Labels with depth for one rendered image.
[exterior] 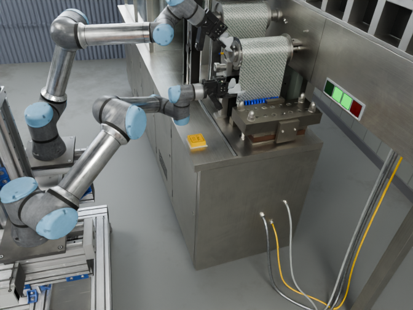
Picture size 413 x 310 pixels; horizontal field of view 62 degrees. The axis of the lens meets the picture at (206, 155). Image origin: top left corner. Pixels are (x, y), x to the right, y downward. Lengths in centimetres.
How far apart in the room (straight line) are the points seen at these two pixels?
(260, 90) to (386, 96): 61
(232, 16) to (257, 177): 79
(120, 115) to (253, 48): 70
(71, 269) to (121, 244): 88
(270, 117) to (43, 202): 100
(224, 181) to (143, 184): 122
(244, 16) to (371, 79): 71
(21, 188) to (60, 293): 85
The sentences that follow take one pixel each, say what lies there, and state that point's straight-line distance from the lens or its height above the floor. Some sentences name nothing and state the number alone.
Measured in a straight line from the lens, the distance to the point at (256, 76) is 168.
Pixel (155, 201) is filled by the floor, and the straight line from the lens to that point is 259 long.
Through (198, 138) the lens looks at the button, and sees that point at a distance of 160.
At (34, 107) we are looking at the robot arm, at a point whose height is 105.
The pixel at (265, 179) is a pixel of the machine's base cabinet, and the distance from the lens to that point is 172.
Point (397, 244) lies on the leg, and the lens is 175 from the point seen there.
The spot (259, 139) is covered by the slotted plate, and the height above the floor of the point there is 92.
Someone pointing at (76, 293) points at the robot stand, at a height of 21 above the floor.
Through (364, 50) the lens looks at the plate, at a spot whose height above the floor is 140.
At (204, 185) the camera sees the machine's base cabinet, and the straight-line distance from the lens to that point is 159.
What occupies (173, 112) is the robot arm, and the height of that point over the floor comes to 102.
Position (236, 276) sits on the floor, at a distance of 222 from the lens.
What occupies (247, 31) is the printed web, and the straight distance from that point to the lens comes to 185.
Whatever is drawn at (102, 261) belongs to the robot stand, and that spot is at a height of 23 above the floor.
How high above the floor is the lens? 185
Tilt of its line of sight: 38 degrees down
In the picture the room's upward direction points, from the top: 3 degrees clockwise
